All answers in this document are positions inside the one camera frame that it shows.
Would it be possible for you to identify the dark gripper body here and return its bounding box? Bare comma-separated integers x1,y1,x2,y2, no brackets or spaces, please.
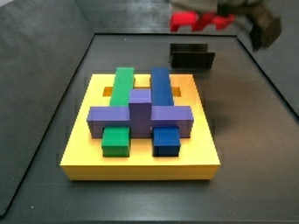
218,0,282,51

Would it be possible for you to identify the red trident-shaped block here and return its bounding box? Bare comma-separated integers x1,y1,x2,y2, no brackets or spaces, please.
170,11,235,32

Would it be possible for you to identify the yellow board base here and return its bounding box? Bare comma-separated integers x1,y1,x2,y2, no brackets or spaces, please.
60,74,220,180

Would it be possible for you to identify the purple cross-shaped block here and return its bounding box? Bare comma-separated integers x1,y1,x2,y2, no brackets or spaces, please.
87,89,194,138

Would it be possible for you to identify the blue rectangular bar block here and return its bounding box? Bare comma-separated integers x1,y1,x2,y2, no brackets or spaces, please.
151,67,182,157

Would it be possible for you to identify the green rectangular bar block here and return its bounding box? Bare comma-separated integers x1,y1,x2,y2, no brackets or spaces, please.
101,67,135,158

